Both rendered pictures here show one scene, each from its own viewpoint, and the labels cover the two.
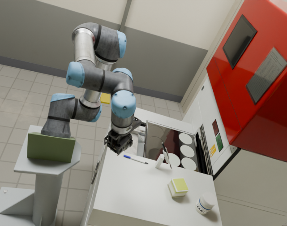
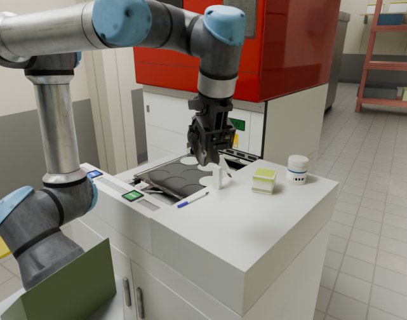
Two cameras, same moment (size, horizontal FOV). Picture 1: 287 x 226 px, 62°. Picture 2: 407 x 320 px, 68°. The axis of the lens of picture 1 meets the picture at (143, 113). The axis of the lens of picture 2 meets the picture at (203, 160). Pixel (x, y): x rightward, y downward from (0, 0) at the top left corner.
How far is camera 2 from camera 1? 0.66 m
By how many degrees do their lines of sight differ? 35
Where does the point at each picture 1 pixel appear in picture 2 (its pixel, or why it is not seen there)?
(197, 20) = not seen: hidden behind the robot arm
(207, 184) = (268, 166)
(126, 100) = (232, 10)
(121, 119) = (238, 51)
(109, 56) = (64, 64)
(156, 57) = (33, 143)
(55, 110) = (26, 225)
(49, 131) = (49, 266)
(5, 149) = not seen: outside the picture
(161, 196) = (263, 201)
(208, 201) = (302, 160)
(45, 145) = (65, 294)
